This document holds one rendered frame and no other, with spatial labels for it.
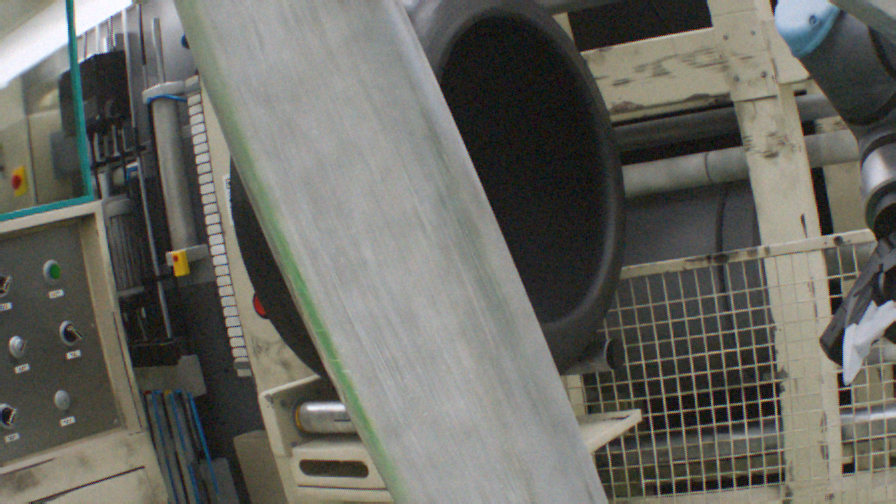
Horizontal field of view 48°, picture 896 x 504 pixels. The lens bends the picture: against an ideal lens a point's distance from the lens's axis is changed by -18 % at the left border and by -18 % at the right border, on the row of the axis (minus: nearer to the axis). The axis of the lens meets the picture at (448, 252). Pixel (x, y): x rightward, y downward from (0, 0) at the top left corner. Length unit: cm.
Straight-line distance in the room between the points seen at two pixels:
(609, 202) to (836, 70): 83
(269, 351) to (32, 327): 41
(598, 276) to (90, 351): 79
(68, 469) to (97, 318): 28
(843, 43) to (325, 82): 48
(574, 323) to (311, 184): 102
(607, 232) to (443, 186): 111
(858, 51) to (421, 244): 45
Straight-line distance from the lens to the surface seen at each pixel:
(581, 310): 156
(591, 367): 167
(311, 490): 163
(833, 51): 90
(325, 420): 159
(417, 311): 56
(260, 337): 175
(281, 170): 56
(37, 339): 174
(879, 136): 95
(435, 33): 141
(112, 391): 183
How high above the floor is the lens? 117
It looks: 3 degrees down
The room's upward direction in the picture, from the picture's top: 11 degrees counter-clockwise
